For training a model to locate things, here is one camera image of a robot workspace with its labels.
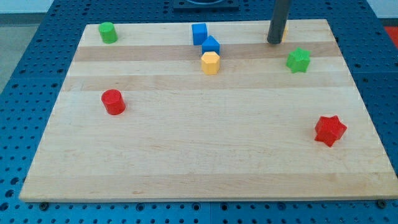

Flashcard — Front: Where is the wooden board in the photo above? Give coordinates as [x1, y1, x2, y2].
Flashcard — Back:
[19, 19, 397, 203]

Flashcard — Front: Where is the yellow hexagon block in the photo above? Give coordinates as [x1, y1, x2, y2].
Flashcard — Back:
[201, 52, 220, 75]

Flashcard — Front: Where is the blue pentagon block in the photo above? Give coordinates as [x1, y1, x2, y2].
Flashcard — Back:
[201, 35, 220, 55]

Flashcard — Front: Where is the blue cube block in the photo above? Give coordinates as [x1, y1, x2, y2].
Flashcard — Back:
[192, 23, 208, 45]

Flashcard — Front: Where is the red cylinder block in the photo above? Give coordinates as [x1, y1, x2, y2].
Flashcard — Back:
[101, 89, 126, 115]

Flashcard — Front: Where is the green star block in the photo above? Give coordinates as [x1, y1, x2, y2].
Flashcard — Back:
[286, 47, 311, 73]

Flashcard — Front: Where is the yellow block behind rod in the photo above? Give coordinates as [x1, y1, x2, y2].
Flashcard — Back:
[281, 24, 289, 43]

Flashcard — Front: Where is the green cylinder block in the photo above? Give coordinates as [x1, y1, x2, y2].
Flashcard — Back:
[98, 22, 118, 44]

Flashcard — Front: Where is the red star block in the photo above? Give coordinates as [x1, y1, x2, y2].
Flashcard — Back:
[314, 115, 347, 147]

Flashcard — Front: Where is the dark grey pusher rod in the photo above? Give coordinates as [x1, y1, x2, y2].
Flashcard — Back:
[267, 0, 292, 45]

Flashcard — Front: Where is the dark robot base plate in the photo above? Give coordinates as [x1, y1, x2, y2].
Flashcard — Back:
[172, 0, 239, 11]

